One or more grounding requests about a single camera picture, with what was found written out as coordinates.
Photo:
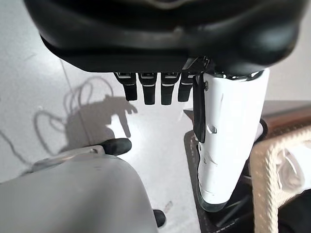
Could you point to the black white robot left hand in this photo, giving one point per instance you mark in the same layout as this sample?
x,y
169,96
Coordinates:
x,y
155,36

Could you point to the cream woven basket tray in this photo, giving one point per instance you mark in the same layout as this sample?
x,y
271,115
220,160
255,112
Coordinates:
x,y
264,170

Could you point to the white folded cloth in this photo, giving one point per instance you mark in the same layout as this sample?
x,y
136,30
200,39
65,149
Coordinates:
x,y
289,174

